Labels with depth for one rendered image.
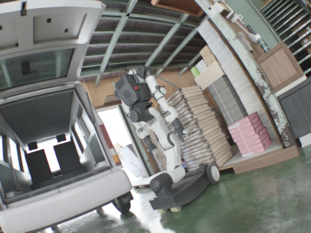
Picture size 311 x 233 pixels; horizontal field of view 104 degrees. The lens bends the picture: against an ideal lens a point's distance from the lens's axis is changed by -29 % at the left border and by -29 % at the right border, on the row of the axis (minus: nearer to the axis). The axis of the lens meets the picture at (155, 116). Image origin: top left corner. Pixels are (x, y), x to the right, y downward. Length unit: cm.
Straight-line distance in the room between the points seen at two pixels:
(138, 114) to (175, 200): 82
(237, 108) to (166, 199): 133
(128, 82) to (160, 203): 116
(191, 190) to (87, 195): 93
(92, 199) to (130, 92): 108
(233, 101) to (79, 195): 195
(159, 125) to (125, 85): 52
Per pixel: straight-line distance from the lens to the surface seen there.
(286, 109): 159
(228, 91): 215
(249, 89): 205
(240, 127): 177
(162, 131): 172
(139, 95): 167
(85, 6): 139
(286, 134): 157
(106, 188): 170
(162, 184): 147
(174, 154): 172
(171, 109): 159
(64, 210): 166
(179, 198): 145
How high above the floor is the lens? 54
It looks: 12 degrees up
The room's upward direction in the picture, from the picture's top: 25 degrees counter-clockwise
